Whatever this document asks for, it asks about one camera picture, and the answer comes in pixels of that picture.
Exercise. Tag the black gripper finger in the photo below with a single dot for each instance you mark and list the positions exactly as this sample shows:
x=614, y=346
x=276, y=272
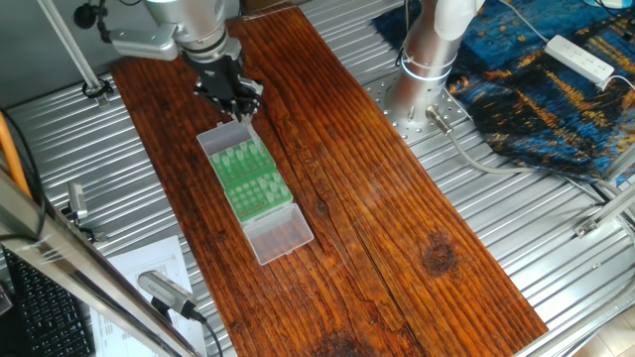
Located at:
x=253, y=94
x=211, y=99

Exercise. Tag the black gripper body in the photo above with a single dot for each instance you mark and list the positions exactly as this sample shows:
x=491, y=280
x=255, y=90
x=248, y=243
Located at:
x=220, y=74

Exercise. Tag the clear box with green rack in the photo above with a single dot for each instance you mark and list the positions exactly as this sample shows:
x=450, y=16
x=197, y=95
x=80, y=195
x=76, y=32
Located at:
x=278, y=238
x=243, y=168

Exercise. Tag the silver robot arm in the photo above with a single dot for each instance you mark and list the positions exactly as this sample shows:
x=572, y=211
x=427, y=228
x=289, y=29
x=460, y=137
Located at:
x=198, y=20

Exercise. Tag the printed white paper sheet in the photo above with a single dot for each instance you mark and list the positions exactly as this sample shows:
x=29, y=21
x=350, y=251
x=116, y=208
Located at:
x=149, y=258

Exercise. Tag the brown wooden board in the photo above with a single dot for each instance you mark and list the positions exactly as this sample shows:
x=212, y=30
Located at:
x=397, y=198

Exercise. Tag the orange tube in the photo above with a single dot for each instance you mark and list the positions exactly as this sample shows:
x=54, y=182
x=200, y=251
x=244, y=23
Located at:
x=13, y=154

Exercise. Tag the blue starry painted cloth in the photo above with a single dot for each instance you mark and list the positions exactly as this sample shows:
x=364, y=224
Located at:
x=521, y=99

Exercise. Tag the black keyboard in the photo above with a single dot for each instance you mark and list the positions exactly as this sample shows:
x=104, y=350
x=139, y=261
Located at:
x=44, y=317

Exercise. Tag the white power strip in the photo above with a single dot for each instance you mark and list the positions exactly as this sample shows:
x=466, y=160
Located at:
x=578, y=60

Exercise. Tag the pale blue plastic object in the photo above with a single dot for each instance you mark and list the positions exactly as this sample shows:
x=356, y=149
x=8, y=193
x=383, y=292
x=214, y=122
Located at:
x=610, y=3

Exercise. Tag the aluminium profile bar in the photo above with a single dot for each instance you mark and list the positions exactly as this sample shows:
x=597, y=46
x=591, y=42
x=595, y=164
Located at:
x=622, y=166

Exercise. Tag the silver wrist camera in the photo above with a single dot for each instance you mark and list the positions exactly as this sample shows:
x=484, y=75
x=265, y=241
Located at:
x=144, y=47

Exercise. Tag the aluminium post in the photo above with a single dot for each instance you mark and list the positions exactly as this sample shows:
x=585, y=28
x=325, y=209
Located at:
x=70, y=44

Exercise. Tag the silver camera on stand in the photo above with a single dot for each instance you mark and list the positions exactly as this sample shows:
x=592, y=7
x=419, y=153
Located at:
x=78, y=201

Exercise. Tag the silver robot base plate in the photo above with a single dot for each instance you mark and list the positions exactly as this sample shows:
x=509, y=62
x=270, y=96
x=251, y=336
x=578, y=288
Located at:
x=417, y=133

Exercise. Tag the small metal bracket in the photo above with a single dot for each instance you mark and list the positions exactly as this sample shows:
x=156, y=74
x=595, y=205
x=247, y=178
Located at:
x=99, y=237

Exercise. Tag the aluminium frame beam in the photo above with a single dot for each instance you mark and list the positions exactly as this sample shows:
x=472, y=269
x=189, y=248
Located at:
x=74, y=268

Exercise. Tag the aluminium profile with bracket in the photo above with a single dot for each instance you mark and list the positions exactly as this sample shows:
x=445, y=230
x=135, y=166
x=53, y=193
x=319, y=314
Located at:
x=610, y=210

